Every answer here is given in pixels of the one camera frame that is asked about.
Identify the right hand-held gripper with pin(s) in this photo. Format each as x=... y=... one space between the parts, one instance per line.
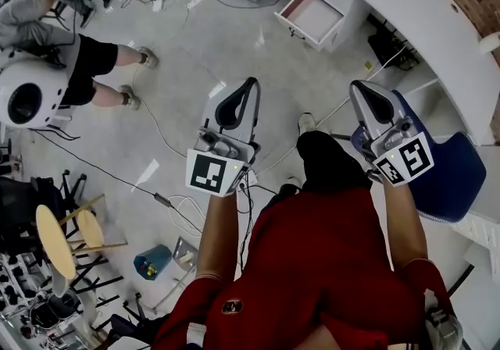
x=406 y=157

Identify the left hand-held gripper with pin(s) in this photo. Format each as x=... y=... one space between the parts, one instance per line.
x=238 y=147

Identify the white drawer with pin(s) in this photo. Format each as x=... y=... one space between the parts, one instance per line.
x=312 y=16

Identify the person's left forearm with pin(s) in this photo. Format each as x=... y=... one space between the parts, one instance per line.
x=218 y=231

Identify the person's right forearm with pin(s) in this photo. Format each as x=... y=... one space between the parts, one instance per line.
x=404 y=223

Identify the small yellow tag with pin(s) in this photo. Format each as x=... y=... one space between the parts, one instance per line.
x=368 y=65

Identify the black box under desk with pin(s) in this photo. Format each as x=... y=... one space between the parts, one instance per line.
x=392 y=45

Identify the person's pale shoe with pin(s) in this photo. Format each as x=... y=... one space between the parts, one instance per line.
x=305 y=122

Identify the person's black trousers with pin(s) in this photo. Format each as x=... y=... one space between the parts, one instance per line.
x=332 y=161

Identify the white curved desk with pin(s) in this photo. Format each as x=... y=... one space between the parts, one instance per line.
x=426 y=16

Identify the blue chair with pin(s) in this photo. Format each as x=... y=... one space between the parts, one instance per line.
x=449 y=180

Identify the white power strip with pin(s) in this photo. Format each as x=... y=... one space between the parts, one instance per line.
x=196 y=0

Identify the black power adapter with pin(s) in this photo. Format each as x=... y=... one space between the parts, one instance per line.
x=163 y=200

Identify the white cup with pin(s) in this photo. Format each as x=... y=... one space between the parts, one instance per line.
x=490 y=43

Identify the white power adapter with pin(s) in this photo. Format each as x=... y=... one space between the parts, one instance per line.
x=157 y=2

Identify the person's red shirt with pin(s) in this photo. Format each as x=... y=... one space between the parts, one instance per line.
x=320 y=262

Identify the blue waste bin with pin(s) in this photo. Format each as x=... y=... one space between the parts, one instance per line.
x=154 y=262

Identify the small round wooden stool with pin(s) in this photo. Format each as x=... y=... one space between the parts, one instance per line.
x=90 y=229

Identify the white round pod appliance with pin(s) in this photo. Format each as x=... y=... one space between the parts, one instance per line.
x=23 y=94

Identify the large round wooden stool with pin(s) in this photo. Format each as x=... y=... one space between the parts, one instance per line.
x=54 y=239

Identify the black folding chair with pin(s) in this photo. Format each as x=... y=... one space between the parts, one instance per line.
x=27 y=204

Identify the grey hip-worn device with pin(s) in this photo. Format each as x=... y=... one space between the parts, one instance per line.
x=443 y=325

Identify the shelf of dark small parts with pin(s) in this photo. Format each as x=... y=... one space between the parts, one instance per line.
x=19 y=290

